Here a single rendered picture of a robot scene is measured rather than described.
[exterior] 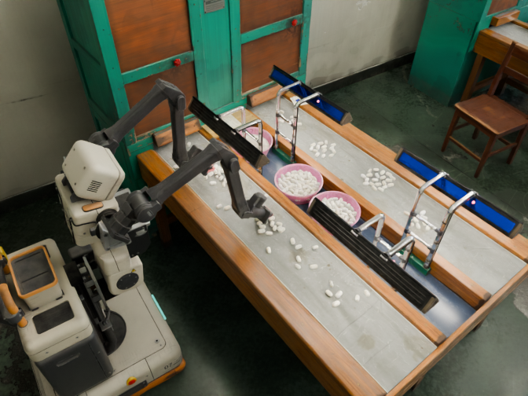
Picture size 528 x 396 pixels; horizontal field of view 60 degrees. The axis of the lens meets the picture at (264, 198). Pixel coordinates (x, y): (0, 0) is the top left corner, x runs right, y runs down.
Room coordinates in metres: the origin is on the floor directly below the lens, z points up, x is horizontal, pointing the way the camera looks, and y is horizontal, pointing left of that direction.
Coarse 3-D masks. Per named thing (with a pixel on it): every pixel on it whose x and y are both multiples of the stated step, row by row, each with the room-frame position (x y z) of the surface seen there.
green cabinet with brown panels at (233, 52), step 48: (96, 0) 2.03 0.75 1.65; (144, 0) 2.18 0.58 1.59; (192, 0) 2.33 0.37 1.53; (240, 0) 2.53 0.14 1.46; (288, 0) 2.75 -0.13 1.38; (96, 48) 2.07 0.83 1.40; (144, 48) 2.15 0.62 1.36; (192, 48) 2.31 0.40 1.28; (240, 48) 2.51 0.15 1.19; (288, 48) 2.76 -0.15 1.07; (96, 96) 2.31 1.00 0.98; (144, 96) 2.12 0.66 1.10; (240, 96) 2.50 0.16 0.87
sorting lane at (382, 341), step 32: (224, 192) 1.75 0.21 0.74; (256, 224) 1.52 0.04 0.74; (288, 224) 1.53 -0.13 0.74; (256, 256) 1.32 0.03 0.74; (288, 256) 1.32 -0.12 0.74; (320, 256) 1.33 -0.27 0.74; (288, 288) 1.14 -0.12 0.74; (320, 288) 1.15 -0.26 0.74; (352, 288) 1.15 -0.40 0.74; (320, 320) 0.99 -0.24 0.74; (352, 320) 0.99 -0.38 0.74; (384, 320) 0.99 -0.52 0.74; (352, 352) 0.85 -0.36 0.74; (384, 352) 0.85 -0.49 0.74; (416, 352) 0.85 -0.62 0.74; (384, 384) 0.72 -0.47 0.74
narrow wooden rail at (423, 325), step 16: (240, 160) 1.99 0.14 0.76; (256, 176) 1.86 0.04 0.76; (272, 192) 1.73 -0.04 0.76; (288, 208) 1.61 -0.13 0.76; (304, 224) 1.51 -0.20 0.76; (320, 240) 1.42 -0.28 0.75; (336, 240) 1.40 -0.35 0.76; (336, 256) 1.33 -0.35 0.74; (352, 256) 1.31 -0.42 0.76; (368, 272) 1.22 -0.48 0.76; (384, 288) 1.13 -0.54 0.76; (400, 304) 1.06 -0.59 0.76; (416, 320) 0.98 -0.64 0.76; (432, 336) 0.91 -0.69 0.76
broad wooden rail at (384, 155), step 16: (288, 96) 2.67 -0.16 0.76; (320, 112) 2.48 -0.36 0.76; (336, 128) 2.31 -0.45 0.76; (352, 128) 2.31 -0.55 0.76; (368, 144) 2.16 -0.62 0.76; (384, 160) 2.01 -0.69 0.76; (400, 176) 1.90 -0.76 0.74; (416, 176) 1.88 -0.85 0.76; (432, 192) 1.75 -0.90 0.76; (448, 208) 1.65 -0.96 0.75; (464, 208) 1.63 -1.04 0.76; (480, 224) 1.52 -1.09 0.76; (496, 240) 1.43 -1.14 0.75; (512, 240) 1.42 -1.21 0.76
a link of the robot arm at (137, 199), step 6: (132, 198) 1.17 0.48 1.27; (138, 198) 1.17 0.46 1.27; (144, 198) 1.17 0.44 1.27; (126, 204) 1.15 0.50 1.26; (132, 204) 1.15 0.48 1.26; (138, 204) 1.14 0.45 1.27; (126, 210) 1.13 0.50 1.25; (132, 210) 1.12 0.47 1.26; (126, 216) 1.11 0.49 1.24; (132, 216) 1.12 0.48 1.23
